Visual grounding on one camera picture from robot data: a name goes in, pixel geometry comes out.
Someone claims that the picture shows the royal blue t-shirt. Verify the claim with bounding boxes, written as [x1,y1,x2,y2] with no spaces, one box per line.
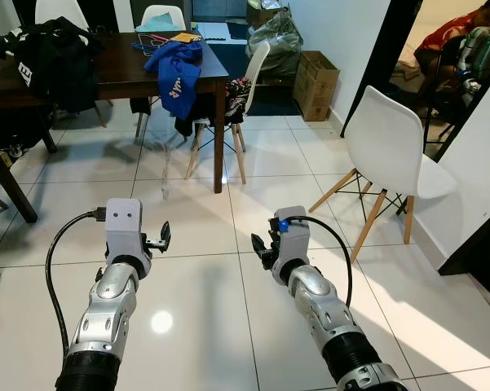
[143,39,205,120]

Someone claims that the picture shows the black garment with white print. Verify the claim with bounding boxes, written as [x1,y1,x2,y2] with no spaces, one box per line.
[0,16,107,115]

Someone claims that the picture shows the blue plastic hanger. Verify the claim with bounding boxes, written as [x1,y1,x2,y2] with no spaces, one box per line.
[130,33,161,52]

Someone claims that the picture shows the black floral cloth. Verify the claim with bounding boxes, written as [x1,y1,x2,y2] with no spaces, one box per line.
[175,77,254,138]

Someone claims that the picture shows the white shell chair wooden legs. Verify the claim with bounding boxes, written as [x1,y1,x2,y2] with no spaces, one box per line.
[310,86,459,263]
[34,0,90,33]
[183,41,271,185]
[139,4,188,35]

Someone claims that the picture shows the brown wooden table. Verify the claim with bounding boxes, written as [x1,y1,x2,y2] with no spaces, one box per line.
[0,31,229,225]

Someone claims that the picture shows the brown cardboard box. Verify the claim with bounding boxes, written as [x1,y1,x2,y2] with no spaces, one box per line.
[294,51,342,122]

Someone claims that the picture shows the yellow packet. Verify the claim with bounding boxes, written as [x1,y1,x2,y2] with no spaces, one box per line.
[167,31,201,44]

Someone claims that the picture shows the grey plastic bag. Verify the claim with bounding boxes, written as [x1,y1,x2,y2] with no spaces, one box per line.
[246,7,305,80]

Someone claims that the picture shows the teal cloth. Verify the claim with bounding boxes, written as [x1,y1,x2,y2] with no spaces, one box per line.
[135,20,182,34]

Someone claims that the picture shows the grey green backpack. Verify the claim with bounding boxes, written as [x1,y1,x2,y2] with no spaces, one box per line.
[457,24,490,89]

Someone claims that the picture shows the person in red shirt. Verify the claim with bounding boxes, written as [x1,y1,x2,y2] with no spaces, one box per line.
[414,0,490,82]

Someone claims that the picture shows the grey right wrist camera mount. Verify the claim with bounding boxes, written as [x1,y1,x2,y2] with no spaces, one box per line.
[274,205,311,275]

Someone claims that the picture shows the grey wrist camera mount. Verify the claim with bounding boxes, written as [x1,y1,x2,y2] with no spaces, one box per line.
[274,205,311,275]
[104,198,152,266]

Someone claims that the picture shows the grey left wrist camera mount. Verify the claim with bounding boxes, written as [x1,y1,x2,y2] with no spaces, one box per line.
[104,198,152,266]

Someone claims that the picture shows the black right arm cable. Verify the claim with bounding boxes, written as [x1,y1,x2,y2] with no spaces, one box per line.
[281,213,353,309]

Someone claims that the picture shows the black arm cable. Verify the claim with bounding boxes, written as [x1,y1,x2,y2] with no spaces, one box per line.
[45,208,107,355]
[281,213,353,309]

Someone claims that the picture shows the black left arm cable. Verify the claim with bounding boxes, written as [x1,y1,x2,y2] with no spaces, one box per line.
[45,208,107,355]

